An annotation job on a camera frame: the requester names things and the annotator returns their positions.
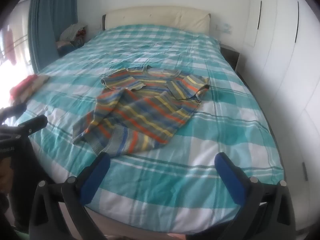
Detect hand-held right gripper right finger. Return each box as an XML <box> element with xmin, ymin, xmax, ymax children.
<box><xmin>214</xmin><ymin>152</ymin><xmax>297</xmax><ymax>240</ymax></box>

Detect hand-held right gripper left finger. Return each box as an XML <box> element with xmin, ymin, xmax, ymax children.
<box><xmin>28</xmin><ymin>152</ymin><xmax>118</xmax><ymax>240</ymax></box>

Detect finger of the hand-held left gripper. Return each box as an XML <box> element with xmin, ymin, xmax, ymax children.
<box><xmin>0</xmin><ymin>103</ymin><xmax>27</xmax><ymax>121</ymax></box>
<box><xmin>17</xmin><ymin>115</ymin><xmax>48</xmax><ymax>135</ymax></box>

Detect striped knit shirt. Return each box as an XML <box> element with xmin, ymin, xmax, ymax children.
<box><xmin>72</xmin><ymin>65</ymin><xmax>210</xmax><ymax>155</ymax></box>

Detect folded red and beige clothes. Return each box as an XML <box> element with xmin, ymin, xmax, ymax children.
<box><xmin>9</xmin><ymin>74</ymin><xmax>50</xmax><ymax>105</ymax></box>

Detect pile of clothes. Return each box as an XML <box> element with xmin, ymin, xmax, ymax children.
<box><xmin>55</xmin><ymin>24</ymin><xmax>88</xmax><ymax>55</ymax></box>

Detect teal plaid blanket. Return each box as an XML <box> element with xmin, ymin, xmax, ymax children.
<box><xmin>25</xmin><ymin>24</ymin><xmax>285</xmax><ymax>235</ymax></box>

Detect teal curtain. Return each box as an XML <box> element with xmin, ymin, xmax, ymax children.
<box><xmin>28</xmin><ymin>0</ymin><xmax>78</xmax><ymax>73</ymax></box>

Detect dark nightstand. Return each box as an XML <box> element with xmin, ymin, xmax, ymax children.
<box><xmin>219</xmin><ymin>44</ymin><xmax>240</xmax><ymax>72</ymax></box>

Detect white wardrobe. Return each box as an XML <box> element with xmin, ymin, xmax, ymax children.
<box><xmin>240</xmin><ymin>0</ymin><xmax>320</xmax><ymax>205</ymax></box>

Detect cream pillow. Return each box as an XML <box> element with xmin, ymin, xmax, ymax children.
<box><xmin>102</xmin><ymin>6</ymin><xmax>211</xmax><ymax>33</ymax></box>

